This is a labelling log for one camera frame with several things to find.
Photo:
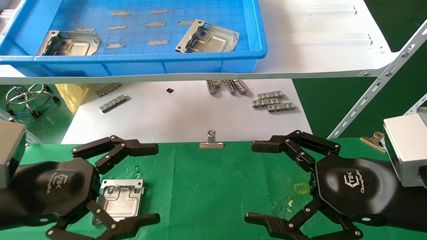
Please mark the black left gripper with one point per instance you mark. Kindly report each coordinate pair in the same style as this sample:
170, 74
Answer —
53, 186

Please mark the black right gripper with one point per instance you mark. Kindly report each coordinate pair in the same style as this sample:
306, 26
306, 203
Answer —
353, 190

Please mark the stamped metal bracket part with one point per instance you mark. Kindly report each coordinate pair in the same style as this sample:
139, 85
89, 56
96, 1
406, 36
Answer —
120, 200
73, 45
213, 40

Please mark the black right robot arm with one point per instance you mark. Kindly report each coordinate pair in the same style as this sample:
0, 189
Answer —
415, 206

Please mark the green cloth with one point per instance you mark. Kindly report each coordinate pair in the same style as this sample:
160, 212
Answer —
200, 186

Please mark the silver binder clip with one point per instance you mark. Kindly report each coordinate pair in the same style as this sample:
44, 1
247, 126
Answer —
377, 136
211, 145

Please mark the white board sheet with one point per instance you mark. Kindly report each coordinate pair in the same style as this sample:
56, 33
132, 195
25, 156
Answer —
166, 116

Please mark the grey metal connector strip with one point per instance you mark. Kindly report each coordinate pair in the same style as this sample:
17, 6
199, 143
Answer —
112, 103
229, 86
108, 90
211, 86
270, 95
241, 87
281, 107
265, 102

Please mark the yellow cloth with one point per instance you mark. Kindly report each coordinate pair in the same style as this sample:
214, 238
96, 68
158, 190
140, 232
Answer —
71, 96

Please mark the grey perforated shelf strut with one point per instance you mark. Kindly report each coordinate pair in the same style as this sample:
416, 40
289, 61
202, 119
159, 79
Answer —
34, 138

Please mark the chrome stool base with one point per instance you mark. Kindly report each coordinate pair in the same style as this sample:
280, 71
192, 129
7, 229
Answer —
55, 98

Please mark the beige tape piece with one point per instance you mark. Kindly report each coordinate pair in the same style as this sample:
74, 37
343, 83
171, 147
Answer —
115, 46
158, 11
120, 13
116, 28
185, 23
155, 24
158, 42
84, 29

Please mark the white metal shelf board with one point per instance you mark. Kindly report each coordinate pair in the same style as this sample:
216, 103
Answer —
317, 50

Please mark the long white perforated shelf strut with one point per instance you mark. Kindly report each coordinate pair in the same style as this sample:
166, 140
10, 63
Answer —
383, 78

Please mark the blue plastic tray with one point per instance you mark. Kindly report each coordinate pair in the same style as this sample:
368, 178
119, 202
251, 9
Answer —
233, 33

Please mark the short white perforated shelf strut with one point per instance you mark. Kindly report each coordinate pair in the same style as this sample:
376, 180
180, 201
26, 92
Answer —
417, 105

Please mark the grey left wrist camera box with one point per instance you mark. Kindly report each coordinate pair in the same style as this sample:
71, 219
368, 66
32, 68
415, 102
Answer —
10, 150

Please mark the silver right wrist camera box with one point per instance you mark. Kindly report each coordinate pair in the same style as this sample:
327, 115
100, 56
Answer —
410, 150

